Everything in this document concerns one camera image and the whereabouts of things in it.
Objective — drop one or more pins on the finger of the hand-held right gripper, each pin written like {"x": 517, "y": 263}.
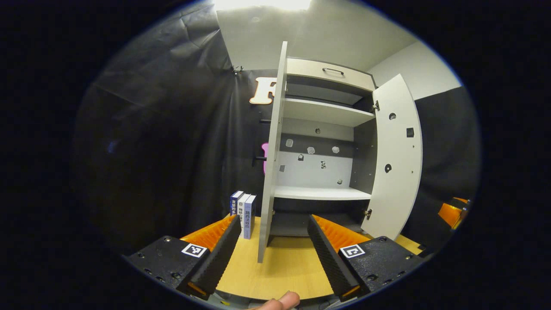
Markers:
{"x": 448, "y": 214}
{"x": 461, "y": 200}

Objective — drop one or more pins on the dark blue book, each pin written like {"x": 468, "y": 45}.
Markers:
{"x": 235, "y": 202}

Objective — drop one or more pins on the headphone sticker shoe cabinet door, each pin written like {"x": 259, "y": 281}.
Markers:
{"x": 396, "y": 181}

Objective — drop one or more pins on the metal door hinge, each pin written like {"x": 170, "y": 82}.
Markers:
{"x": 367, "y": 214}
{"x": 376, "y": 106}

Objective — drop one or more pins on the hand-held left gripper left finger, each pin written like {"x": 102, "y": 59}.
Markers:
{"x": 219, "y": 254}

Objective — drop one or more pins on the white cabinet drawer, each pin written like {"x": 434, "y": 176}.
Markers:
{"x": 310, "y": 71}

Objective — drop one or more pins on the camera sticker shoe cabinet door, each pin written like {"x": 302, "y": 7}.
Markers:
{"x": 271, "y": 172}

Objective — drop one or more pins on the black backdrop cloth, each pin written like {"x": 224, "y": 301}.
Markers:
{"x": 172, "y": 150}

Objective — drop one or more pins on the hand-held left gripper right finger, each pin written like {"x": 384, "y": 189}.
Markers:
{"x": 329, "y": 258}

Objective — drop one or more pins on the white double-door shoe cabinet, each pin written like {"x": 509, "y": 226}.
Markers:
{"x": 320, "y": 172}

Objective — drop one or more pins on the light blue book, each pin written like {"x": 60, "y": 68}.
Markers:
{"x": 250, "y": 217}

